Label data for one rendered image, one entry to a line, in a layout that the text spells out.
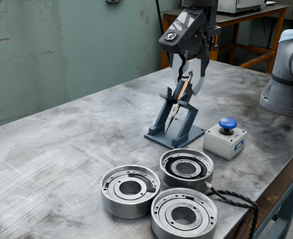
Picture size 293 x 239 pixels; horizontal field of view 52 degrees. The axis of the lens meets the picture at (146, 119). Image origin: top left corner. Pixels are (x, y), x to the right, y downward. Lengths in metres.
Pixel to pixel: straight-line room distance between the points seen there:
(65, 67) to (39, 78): 0.22
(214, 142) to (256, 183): 0.13
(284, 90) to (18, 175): 0.72
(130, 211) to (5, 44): 1.70
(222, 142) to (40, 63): 1.71
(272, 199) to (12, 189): 0.74
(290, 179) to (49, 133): 0.79
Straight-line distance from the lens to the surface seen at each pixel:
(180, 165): 0.62
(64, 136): 0.76
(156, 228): 0.48
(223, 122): 0.68
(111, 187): 0.55
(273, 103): 0.95
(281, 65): 0.93
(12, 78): 2.14
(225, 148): 0.68
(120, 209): 0.51
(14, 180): 0.65
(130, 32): 2.69
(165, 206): 0.52
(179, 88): 0.71
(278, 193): 1.05
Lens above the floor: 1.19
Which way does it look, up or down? 28 degrees down
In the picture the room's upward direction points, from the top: 2 degrees clockwise
